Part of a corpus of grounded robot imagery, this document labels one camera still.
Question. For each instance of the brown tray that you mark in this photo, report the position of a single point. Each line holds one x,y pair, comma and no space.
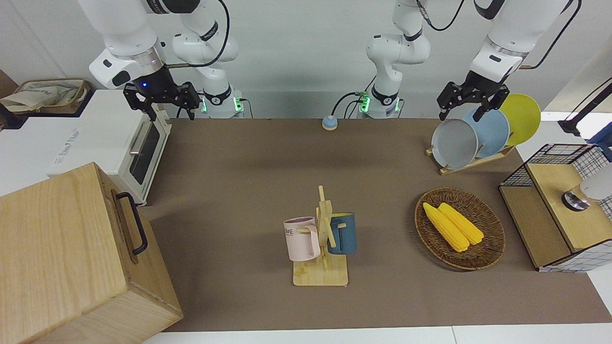
79,98

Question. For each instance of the wooden basket lid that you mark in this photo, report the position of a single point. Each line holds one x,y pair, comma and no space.
550,184

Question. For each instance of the yellow corn cob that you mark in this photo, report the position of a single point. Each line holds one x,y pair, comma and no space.
464,224
444,228

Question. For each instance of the brown table mat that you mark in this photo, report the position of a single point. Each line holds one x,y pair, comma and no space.
239,191

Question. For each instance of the yellow plate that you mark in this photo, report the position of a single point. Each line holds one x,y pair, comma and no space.
526,117

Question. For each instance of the dark blue mug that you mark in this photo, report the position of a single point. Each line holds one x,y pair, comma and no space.
345,236

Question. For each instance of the pink mug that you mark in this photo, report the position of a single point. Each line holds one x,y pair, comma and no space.
299,243

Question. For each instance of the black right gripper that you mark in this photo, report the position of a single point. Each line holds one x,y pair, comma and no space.
153,83

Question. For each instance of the wooden mug tree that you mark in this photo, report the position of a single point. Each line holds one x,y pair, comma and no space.
318,277

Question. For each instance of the wooden cabinet box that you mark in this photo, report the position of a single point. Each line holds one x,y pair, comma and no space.
62,258

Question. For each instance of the grey plate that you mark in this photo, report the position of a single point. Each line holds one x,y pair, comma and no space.
452,145

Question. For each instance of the glass cup with white top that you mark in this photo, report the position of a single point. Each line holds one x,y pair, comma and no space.
576,199

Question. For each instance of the black camera stand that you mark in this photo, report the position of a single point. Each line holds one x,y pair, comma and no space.
578,117

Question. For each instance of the wooden plate rack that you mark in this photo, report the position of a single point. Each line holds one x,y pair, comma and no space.
466,166

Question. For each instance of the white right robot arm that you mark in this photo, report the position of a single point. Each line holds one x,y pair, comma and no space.
124,28

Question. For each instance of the brown wicker basket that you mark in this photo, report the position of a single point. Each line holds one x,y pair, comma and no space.
487,253

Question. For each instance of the light blue plate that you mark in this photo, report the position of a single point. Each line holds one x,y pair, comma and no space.
495,131

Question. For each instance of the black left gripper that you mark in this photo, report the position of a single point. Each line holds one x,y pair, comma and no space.
480,87

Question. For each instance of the white toaster oven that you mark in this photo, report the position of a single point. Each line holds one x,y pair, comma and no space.
105,138

